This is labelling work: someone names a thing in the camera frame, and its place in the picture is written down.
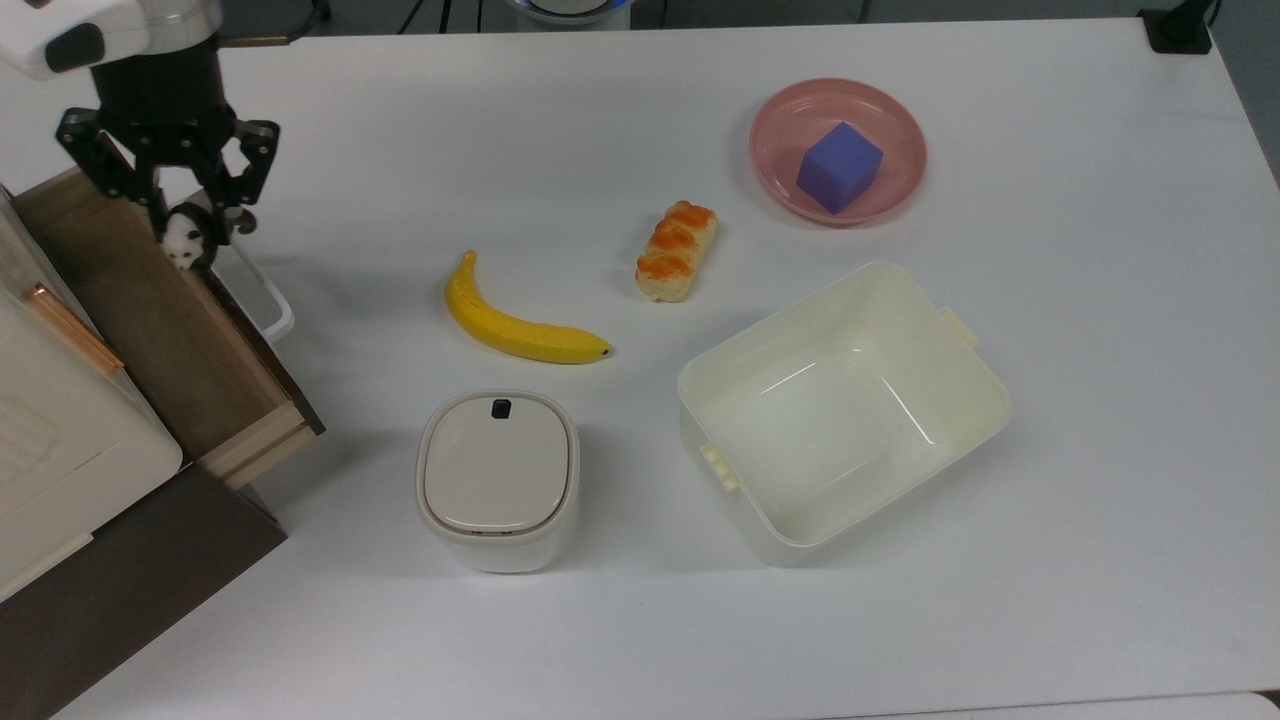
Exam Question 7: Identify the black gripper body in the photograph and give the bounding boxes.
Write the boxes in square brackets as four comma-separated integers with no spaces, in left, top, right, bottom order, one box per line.
[90,40,238,168]

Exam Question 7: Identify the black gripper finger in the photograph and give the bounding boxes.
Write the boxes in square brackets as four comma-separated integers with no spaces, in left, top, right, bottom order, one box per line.
[198,117,282,238]
[56,104,168,238]

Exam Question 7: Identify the black and white panda toy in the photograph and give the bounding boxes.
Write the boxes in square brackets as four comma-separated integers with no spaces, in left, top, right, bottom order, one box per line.
[160,195,238,273]

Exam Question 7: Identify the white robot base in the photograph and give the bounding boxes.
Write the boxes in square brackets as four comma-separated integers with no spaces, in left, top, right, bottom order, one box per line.
[503,0,633,30]

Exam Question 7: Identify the brown wooden drawer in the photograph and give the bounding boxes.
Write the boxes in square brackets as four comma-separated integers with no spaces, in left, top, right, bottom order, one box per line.
[12,165,327,491]

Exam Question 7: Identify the cream toy fridge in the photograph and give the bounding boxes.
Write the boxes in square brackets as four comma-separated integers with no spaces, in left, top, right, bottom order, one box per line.
[0,188,187,603]

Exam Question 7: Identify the yellow toy banana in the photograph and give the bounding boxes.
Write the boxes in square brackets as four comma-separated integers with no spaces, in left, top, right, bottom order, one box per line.
[444,250,615,366]

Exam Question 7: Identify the toy bread with orange glaze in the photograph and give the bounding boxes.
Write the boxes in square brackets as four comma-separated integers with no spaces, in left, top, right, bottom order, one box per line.
[635,200,720,303]

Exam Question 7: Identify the white lidded trash bin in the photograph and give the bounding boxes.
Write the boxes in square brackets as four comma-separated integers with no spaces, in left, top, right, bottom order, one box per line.
[415,389,582,575]

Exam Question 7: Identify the dark brown cabinet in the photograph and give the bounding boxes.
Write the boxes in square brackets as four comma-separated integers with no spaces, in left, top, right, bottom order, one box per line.
[0,463,291,720]

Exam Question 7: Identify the pink plate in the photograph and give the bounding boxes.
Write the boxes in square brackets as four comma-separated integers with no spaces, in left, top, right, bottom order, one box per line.
[749,78,928,228]

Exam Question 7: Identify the purple cube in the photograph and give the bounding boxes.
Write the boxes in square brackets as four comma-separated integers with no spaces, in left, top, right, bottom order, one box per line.
[795,121,886,216]

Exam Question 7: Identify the white square plastic container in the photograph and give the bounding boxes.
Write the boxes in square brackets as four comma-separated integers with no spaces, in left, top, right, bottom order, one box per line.
[676,261,1013,568]

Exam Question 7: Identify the black table clamp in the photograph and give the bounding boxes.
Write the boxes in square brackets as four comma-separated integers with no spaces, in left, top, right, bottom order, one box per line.
[1138,0,1218,56]

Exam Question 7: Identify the white drawer handle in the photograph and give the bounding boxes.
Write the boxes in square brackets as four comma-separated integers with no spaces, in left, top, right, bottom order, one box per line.
[213,238,297,347]

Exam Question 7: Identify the copper fridge handle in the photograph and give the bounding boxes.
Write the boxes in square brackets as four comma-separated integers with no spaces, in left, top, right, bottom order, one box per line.
[24,282,127,377]

